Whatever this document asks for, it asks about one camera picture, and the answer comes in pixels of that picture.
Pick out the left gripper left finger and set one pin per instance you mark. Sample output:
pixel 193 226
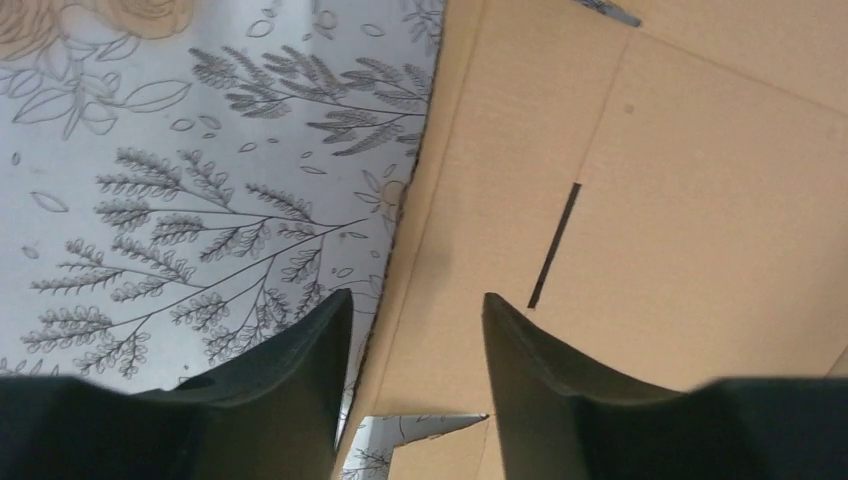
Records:
pixel 270 413

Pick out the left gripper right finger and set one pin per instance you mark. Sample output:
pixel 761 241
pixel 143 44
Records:
pixel 561 414

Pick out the brown cardboard box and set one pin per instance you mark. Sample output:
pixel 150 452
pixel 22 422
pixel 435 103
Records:
pixel 663 188

